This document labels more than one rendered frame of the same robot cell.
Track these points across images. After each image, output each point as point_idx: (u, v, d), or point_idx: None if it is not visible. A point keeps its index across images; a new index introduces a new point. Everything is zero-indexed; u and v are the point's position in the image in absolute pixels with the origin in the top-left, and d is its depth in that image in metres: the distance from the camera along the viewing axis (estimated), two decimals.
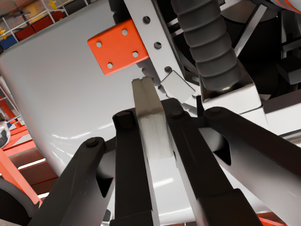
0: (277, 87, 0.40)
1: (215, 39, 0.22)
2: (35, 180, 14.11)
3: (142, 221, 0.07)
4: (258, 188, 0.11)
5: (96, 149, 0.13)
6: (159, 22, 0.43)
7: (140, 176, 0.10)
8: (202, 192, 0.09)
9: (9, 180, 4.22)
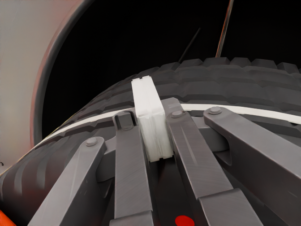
0: None
1: None
2: None
3: (142, 221, 0.07)
4: (258, 188, 0.11)
5: (96, 149, 0.13)
6: None
7: (140, 176, 0.10)
8: (202, 192, 0.09)
9: None
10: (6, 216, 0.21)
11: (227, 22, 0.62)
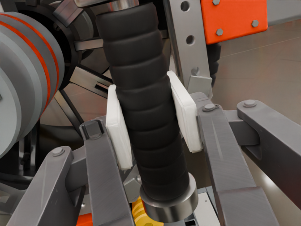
0: None
1: (133, 88, 0.16)
2: None
3: (123, 225, 0.07)
4: (285, 184, 0.10)
5: (63, 158, 0.12)
6: (176, 34, 0.37)
7: (114, 183, 0.10)
8: (223, 186, 0.09)
9: None
10: None
11: None
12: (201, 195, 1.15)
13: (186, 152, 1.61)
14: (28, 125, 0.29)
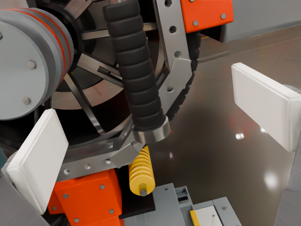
0: None
1: (125, 51, 0.26)
2: None
3: None
4: None
5: None
6: (161, 25, 0.47)
7: (35, 221, 0.09)
8: (297, 185, 0.08)
9: None
10: None
11: None
12: (208, 209, 1.07)
13: (189, 159, 1.52)
14: (50, 90, 0.39)
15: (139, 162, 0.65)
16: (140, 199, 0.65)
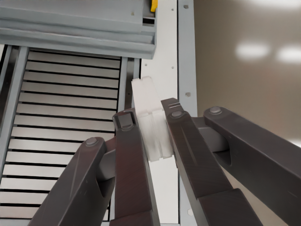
0: None
1: None
2: None
3: (142, 221, 0.07)
4: (258, 188, 0.11)
5: (96, 149, 0.13)
6: None
7: (140, 176, 0.10)
8: (202, 192, 0.09)
9: None
10: None
11: None
12: (170, 1, 1.00)
13: None
14: None
15: None
16: None
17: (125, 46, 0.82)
